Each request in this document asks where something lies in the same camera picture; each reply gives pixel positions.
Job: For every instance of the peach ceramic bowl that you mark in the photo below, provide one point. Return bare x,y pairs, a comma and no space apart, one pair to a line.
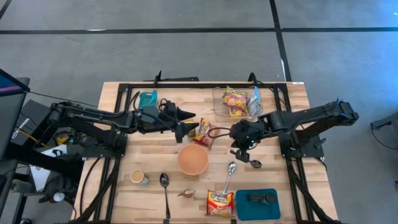
192,159

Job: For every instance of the black table clamp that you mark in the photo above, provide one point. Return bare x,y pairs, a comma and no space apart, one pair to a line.
166,221

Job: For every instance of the grey furniture leg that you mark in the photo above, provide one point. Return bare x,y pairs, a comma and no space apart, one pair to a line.
387,122

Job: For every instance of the red orange ramen packet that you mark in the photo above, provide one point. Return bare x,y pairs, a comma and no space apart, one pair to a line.
219,203

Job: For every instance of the computer monitor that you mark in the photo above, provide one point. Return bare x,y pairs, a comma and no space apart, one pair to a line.
9,109

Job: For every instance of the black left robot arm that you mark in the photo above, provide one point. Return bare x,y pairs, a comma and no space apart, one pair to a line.
93,115

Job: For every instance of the small cup with brown liquid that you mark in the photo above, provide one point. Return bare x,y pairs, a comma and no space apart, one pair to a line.
137,176

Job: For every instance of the black equipment case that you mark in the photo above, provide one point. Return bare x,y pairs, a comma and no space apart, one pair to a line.
31,118

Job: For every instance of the green lime chili ramen packet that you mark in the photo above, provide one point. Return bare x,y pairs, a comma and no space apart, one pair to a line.
234,99

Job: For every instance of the dark red ramen packet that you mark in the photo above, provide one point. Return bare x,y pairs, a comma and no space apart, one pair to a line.
203,132

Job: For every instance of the blue ramen packet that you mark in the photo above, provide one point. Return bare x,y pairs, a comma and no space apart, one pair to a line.
254,104

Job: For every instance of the white paper sheet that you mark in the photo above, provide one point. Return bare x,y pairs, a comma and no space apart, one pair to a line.
40,177

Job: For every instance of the teal plastic cup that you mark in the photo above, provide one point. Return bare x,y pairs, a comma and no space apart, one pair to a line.
146,99

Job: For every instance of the silver metal spoon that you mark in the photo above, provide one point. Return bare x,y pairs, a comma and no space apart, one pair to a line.
231,168

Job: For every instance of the thyme spice jar black cap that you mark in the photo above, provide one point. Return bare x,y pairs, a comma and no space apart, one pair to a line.
269,198

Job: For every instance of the small metal spoon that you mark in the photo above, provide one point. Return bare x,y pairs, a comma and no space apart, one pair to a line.
256,164

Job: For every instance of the teal plastic tray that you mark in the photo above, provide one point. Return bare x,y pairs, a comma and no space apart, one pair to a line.
248,212

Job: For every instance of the clear plastic container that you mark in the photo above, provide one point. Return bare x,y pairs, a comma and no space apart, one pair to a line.
219,112

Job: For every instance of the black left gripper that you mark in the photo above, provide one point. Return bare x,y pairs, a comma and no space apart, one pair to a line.
155,121

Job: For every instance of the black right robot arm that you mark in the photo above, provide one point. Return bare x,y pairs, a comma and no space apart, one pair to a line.
311,116

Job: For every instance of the white round cap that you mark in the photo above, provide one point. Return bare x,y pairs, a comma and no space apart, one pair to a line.
59,196

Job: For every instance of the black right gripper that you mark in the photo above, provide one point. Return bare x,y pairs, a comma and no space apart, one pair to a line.
248,132

